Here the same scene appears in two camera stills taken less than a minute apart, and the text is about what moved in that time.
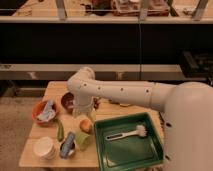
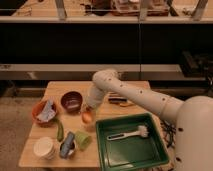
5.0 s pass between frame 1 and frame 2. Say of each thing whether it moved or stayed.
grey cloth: stayed
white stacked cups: stayed
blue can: stayed
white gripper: moved
